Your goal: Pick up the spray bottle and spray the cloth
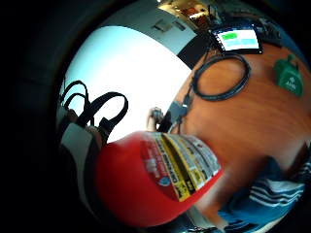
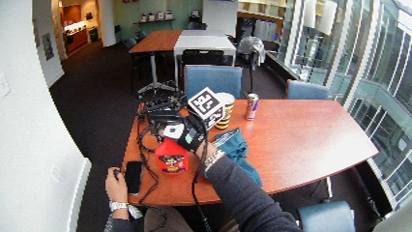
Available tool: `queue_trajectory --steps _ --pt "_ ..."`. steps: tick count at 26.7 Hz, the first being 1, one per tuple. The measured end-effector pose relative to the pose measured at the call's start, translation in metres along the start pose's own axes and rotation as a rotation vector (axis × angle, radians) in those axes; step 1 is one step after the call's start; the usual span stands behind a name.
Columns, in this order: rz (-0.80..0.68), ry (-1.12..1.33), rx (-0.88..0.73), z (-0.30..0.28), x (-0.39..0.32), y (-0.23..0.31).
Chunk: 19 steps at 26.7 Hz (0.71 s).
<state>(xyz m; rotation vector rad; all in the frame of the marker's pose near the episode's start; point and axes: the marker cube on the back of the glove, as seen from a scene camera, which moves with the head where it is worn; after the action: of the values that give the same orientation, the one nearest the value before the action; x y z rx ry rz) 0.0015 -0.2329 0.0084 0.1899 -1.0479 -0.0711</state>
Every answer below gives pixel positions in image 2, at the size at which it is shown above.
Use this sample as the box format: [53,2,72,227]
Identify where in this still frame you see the white marker cube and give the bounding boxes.
[187,86,227,131]

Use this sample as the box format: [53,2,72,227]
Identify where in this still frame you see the silver bracelet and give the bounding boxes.
[203,149,227,171]

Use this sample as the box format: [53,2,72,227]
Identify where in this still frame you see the teal cloth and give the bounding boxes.
[211,127,264,188]

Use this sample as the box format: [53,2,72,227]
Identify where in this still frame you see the silver wristwatch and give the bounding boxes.
[108,200,131,213]

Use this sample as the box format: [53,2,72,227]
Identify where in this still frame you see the the person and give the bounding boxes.
[101,113,304,232]

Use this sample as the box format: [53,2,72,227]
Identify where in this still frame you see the black electronics box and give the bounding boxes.
[140,91,191,130]

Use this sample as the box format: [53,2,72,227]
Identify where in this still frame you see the silver drink can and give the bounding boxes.
[244,93,260,122]

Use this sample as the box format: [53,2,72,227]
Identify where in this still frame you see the yellow black striped cup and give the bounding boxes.
[213,92,237,131]

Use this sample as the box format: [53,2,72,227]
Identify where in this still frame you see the grey jacket on stand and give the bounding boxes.
[236,36,267,95]

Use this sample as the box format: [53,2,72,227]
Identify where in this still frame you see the white table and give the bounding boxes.
[172,29,239,85]

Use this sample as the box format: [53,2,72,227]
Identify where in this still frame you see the black smartphone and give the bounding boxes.
[125,160,144,196]

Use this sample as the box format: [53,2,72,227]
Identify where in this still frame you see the blue chair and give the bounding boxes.
[284,79,332,101]
[296,200,357,232]
[183,65,244,100]

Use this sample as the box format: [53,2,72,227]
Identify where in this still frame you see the black glove cable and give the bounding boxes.
[189,129,213,232]

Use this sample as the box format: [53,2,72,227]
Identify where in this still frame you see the black mesh chair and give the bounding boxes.
[179,48,227,68]

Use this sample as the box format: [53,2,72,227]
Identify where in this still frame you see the brown wooden table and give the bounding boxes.
[128,29,184,95]

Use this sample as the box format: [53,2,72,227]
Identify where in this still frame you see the wall shelf with items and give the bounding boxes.
[132,10,176,25]

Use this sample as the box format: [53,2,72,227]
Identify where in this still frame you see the white board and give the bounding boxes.
[201,0,240,31]

